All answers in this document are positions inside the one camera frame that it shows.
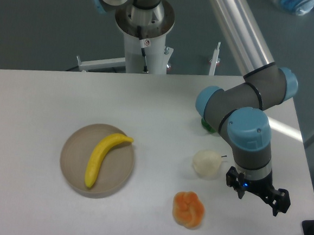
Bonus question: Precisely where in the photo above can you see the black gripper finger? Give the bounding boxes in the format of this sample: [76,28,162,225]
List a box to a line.
[261,187,291,217]
[226,167,244,199]

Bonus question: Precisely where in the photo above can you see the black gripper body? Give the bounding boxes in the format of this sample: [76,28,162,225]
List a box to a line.
[234,164,274,202]

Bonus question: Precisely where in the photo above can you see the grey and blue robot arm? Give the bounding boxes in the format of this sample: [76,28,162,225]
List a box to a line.
[93,0,298,215]

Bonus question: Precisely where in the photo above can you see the green object behind arm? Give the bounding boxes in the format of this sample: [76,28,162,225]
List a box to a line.
[201,118,216,134]

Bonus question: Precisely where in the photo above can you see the beige round plate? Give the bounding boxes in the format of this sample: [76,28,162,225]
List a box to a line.
[60,124,134,198]

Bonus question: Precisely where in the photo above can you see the yellow banana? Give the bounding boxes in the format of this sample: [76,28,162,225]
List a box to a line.
[84,133,134,188]

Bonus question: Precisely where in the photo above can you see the white pear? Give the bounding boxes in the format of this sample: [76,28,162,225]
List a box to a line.
[192,150,227,179]

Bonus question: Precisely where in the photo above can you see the orange knotted bread roll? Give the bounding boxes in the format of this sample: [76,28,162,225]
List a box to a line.
[172,191,205,229]

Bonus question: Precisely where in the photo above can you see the white frame leg with foot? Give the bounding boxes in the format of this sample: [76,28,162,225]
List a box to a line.
[208,42,221,76]

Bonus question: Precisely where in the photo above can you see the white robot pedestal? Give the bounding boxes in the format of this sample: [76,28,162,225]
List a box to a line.
[75,0,178,80]

